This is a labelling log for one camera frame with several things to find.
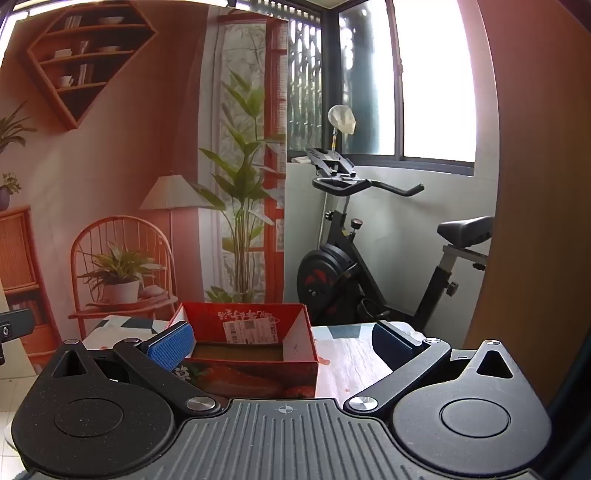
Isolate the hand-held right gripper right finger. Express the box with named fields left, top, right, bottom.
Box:
left=344, top=320, right=515, bottom=414

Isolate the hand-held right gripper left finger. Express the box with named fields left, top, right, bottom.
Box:
left=47, top=320, right=227, bottom=414

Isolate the red strawberry print cardboard box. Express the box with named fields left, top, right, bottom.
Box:
left=166, top=302, right=320, bottom=400

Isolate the black exercise bike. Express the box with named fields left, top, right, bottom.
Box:
left=295, top=148, right=498, bottom=334

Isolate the brown wooden panel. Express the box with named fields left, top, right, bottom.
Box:
left=457, top=0, right=591, bottom=408

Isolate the white wrapped object on rod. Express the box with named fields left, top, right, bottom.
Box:
left=328, top=105, right=358, bottom=151

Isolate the metal window grille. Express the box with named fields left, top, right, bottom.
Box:
left=285, top=16, right=325, bottom=155

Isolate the dark framed window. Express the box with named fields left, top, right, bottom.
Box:
left=338, top=0, right=479, bottom=177

